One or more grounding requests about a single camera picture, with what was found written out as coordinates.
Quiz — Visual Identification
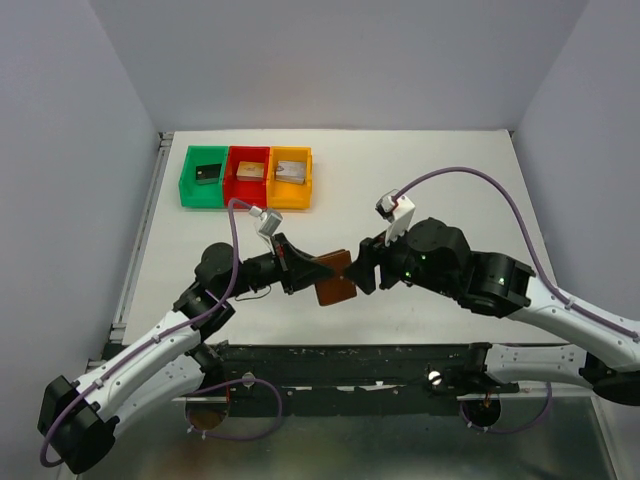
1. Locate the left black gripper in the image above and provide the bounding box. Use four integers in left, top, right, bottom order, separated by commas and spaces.
221, 233, 334, 300

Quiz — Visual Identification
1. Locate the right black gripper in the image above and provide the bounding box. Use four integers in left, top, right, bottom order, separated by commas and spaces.
341, 216, 457, 298

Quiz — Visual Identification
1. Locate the brown leather card holder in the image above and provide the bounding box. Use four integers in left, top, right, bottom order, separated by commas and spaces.
315, 249, 357, 307

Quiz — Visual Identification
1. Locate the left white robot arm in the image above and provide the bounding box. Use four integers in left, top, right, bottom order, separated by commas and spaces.
37, 233, 334, 474

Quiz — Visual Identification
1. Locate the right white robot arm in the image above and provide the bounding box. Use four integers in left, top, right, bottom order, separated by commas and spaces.
345, 218, 639, 406

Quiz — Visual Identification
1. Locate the silver card stack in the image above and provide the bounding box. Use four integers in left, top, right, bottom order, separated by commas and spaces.
274, 160, 307, 185

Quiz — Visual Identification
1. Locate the gold card stack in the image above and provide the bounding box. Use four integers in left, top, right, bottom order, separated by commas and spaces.
236, 161, 264, 182

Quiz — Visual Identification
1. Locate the black card stack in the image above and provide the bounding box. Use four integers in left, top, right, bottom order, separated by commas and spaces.
195, 163, 222, 185

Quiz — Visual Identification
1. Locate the orange plastic bin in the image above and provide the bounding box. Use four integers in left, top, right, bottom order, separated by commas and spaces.
266, 146, 313, 210

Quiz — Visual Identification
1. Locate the red plastic bin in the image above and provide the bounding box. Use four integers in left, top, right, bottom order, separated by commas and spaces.
223, 146, 270, 207

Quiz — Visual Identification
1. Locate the green plastic bin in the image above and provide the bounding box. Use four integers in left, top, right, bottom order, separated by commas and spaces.
179, 145, 229, 209

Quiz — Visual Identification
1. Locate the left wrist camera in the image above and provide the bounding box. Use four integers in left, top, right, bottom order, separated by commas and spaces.
249, 205, 283, 248

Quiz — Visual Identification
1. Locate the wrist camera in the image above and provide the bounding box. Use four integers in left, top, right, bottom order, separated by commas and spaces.
249, 205, 283, 248
375, 189, 415, 246

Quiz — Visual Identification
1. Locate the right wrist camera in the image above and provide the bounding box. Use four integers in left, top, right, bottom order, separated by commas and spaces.
375, 189, 415, 246

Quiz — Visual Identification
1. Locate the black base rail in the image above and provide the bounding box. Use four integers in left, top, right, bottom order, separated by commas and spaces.
187, 342, 519, 418

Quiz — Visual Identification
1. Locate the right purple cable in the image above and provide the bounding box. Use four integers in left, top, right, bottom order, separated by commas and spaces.
394, 166, 640, 435

